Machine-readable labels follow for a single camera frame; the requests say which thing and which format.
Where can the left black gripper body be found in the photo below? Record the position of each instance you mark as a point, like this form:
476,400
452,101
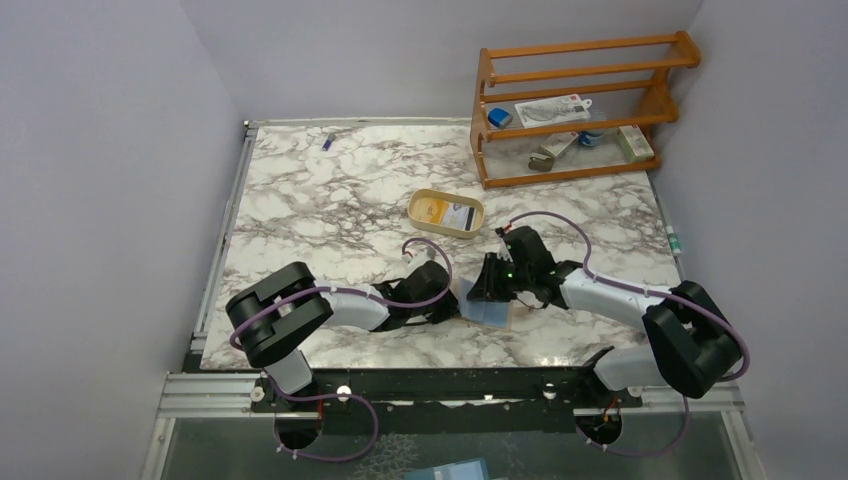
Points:
438,312

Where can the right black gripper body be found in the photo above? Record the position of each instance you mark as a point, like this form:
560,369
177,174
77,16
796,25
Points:
523,278

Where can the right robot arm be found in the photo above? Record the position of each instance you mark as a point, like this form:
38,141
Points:
688,347

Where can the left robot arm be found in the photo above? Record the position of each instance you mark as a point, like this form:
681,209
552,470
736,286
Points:
276,315

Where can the yellow white card in tray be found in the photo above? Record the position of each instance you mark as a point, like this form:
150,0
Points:
446,213

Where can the tan oval tray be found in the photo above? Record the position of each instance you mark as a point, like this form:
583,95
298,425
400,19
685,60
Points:
421,194

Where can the blue white cup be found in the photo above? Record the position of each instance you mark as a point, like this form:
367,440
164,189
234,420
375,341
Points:
591,138

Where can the blue small box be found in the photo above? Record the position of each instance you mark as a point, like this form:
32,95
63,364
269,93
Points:
499,118

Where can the green white box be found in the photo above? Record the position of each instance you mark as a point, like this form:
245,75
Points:
634,143

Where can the white packaged item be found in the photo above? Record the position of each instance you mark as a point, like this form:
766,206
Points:
553,111

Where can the blue object at bottom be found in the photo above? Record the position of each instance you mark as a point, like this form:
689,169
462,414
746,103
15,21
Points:
475,469

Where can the orange wooden rack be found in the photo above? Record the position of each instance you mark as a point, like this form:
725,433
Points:
632,93

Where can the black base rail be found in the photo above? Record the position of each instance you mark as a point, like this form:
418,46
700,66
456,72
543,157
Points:
435,401

